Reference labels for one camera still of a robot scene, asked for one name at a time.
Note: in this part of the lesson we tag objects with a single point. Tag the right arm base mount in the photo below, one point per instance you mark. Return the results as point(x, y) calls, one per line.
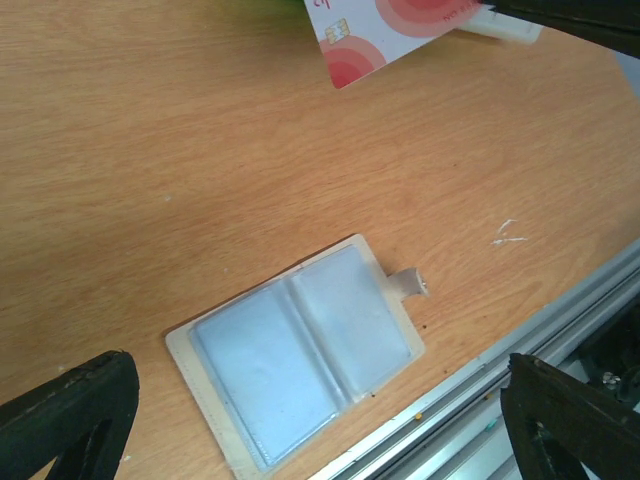
point(610, 358)

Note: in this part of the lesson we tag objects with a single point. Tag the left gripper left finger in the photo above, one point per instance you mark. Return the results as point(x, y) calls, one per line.
point(78, 423)

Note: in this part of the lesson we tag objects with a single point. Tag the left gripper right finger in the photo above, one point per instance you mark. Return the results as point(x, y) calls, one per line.
point(561, 428)

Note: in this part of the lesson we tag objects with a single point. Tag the white card holder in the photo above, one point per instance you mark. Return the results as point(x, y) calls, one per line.
point(272, 367)

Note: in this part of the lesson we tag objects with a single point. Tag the aluminium front rail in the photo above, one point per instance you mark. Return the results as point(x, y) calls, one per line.
point(457, 429)

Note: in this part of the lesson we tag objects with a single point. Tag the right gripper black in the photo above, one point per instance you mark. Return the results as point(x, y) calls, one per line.
point(613, 24)

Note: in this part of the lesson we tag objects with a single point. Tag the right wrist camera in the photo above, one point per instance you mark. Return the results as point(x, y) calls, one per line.
point(502, 27)

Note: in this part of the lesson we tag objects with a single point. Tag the red card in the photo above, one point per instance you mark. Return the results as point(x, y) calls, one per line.
point(359, 37)

